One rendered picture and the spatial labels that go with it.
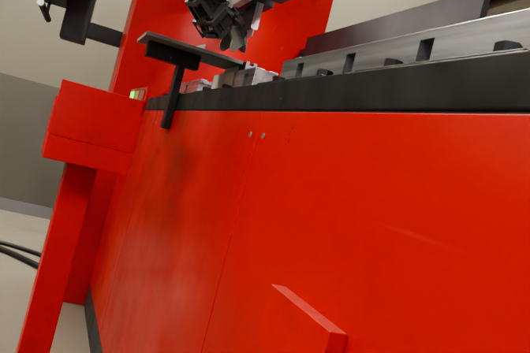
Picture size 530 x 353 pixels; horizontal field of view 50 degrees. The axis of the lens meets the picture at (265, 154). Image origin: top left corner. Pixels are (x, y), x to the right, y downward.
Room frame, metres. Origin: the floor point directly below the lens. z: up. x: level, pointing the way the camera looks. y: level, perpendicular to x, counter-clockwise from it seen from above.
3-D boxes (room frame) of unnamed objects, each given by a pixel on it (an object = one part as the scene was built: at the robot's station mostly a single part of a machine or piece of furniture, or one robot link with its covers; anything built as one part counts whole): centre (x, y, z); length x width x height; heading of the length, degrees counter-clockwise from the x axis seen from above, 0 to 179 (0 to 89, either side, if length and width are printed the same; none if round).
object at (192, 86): (2.11, 0.33, 0.92); 0.50 x 0.06 x 0.10; 21
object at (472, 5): (2.00, -0.26, 1.12); 1.13 x 0.02 x 0.44; 21
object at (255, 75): (1.55, 0.11, 0.92); 0.39 x 0.06 x 0.10; 21
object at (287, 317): (0.58, -0.08, 0.58); 0.15 x 0.02 x 0.07; 21
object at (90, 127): (1.17, 0.36, 0.75); 0.20 x 0.16 x 0.18; 22
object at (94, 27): (2.72, 0.84, 1.17); 0.40 x 0.24 x 0.07; 21
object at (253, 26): (1.60, 0.13, 1.13); 0.10 x 0.02 x 0.10; 21
